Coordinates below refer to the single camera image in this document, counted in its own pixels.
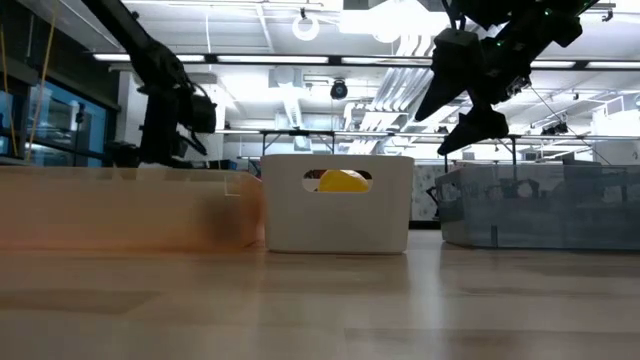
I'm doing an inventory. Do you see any glass window panel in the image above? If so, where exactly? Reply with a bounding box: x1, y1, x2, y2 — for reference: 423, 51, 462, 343
0, 74, 119, 168

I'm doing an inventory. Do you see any distant LED light bar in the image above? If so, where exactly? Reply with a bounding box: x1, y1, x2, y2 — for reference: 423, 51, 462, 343
214, 128, 640, 142

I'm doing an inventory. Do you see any overhead LED light bar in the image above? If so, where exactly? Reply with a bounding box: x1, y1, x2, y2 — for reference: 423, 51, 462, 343
92, 52, 640, 71

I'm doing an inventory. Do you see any orange translucent plastic basket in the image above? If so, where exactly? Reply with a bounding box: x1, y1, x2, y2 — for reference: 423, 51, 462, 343
0, 164, 265, 253

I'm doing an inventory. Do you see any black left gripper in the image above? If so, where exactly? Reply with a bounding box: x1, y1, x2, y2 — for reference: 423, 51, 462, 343
105, 84, 209, 170

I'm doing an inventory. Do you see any white plastic basket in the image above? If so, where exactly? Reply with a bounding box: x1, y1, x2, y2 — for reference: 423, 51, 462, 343
259, 153, 416, 255

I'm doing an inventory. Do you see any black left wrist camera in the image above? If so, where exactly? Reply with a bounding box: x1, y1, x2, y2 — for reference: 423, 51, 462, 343
185, 93, 218, 135

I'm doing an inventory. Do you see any grey plastic basket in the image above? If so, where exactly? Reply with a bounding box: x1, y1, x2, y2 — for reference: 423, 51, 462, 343
433, 163, 640, 251

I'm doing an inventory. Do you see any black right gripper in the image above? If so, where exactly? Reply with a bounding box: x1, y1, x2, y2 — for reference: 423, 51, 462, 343
414, 9, 584, 156

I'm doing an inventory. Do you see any white hanging ring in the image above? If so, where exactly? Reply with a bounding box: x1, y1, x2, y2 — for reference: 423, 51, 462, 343
292, 13, 321, 43

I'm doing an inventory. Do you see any yellow lemon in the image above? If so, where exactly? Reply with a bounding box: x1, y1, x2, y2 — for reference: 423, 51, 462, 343
317, 169, 372, 194

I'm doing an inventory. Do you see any black background table frame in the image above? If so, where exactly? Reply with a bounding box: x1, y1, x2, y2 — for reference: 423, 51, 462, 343
260, 129, 337, 157
444, 133, 519, 174

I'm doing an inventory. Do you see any yellow hanging cable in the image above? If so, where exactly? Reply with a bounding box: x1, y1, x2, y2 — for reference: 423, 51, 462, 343
0, 19, 19, 157
25, 0, 57, 162

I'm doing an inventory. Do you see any white patterned panel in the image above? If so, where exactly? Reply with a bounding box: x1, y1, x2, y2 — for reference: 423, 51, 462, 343
412, 164, 440, 221

